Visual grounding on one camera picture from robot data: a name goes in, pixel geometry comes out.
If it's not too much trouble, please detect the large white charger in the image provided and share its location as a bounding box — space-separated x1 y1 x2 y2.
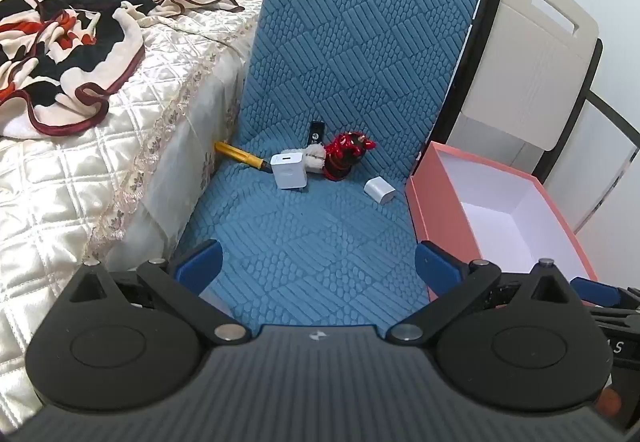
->
271 149 316 192

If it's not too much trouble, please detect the black usb stick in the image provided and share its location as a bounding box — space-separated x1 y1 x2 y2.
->
304 121 326 147

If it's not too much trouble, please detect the beige folding chair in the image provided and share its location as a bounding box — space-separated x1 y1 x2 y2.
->
434 0 604 189

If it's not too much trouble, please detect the small white charger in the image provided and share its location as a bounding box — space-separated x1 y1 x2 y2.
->
363 176 397 205

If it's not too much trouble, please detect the pink cardboard box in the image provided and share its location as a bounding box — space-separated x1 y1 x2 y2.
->
405 141 599 304

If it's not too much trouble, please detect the red black printed blanket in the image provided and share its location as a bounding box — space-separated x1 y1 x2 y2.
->
0 0 147 139

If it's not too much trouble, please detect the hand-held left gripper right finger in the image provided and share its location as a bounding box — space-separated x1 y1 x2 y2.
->
388 241 572 342

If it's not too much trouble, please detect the red toy figure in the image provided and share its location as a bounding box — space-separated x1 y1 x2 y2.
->
322 131 377 182

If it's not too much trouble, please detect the cream quilted bedspread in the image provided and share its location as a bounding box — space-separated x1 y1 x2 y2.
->
0 0 262 423

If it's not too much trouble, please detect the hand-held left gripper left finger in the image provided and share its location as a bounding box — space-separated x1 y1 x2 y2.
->
67 239 252 344

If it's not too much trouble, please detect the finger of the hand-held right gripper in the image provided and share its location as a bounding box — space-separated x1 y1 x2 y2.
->
570 277 640 312

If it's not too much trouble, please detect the black curved metal frame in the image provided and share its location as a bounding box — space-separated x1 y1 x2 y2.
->
531 90 640 235

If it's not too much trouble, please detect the yellow pen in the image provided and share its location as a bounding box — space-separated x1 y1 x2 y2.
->
214 141 274 172

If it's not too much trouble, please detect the blue textured chair cover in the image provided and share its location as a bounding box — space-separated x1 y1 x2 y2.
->
172 0 490 341

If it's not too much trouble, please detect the white plush toy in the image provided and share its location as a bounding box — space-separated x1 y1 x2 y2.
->
304 143 329 172

